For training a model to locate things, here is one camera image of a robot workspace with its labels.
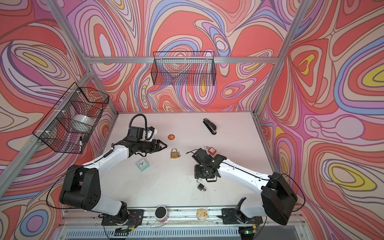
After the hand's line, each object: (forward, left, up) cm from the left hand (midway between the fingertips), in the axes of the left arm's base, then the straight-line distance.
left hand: (165, 145), depth 86 cm
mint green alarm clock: (-7, +15, -10) cm, 19 cm away
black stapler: (+23, -29, -10) cm, 38 cm away
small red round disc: (+15, -1, -12) cm, 19 cm away
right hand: (-16, -21, -7) cm, 27 cm away
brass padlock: (+1, -4, -11) cm, 12 cm away
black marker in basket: (-7, +38, +13) cm, 41 cm away
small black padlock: (-19, -20, -12) cm, 31 cm away
